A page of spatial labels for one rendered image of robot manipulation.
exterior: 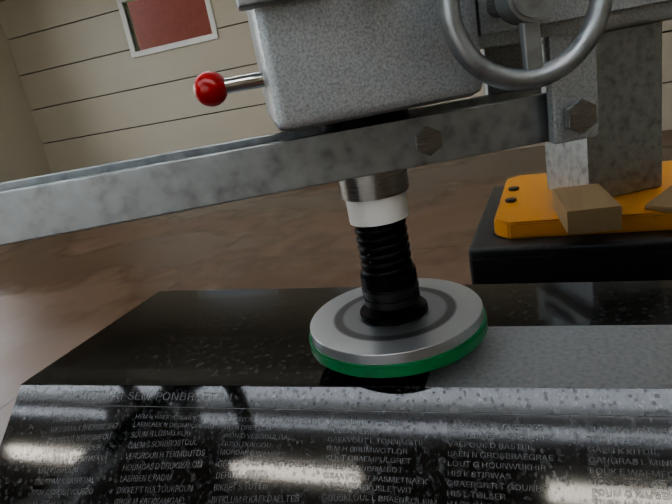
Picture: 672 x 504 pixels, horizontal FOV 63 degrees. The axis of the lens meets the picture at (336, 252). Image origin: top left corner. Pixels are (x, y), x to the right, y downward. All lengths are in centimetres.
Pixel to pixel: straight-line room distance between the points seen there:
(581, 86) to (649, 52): 84
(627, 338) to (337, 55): 45
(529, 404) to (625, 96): 94
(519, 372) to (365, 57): 37
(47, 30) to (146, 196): 863
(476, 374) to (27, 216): 49
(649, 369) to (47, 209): 62
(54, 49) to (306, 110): 867
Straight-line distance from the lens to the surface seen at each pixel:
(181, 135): 804
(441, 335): 61
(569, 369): 65
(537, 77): 51
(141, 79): 827
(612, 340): 71
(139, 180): 57
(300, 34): 51
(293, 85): 50
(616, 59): 141
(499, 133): 61
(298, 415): 67
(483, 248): 128
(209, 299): 103
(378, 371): 60
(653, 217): 132
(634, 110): 144
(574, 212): 119
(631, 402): 63
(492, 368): 65
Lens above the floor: 116
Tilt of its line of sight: 18 degrees down
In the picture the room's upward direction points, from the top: 11 degrees counter-clockwise
